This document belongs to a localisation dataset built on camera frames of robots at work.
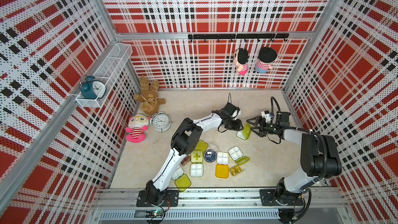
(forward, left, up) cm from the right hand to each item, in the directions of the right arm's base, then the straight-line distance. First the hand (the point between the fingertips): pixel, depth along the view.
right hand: (251, 123), depth 90 cm
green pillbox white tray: (-2, +2, -8) cm, 9 cm away
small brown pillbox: (-19, +38, -5) cm, 43 cm away
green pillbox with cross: (-17, +32, -8) cm, 37 cm away
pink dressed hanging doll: (+35, +4, +22) cm, 42 cm away
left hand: (+2, +4, -7) cm, 9 cm away
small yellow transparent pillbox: (-24, +11, -9) cm, 28 cm away
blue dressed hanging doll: (+33, -10, +24) cm, 42 cm away
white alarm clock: (+5, +56, -5) cm, 57 cm away
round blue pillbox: (-16, +25, -8) cm, 30 cm away
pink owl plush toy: (+1, +69, -3) cm, 69 cm away
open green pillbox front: (-29, +39, -10) cm, 50 cm away
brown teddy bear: (+22, +66, 0) cm, 70 cm away
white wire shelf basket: (+16, +78, +27) cm, 84 cm away
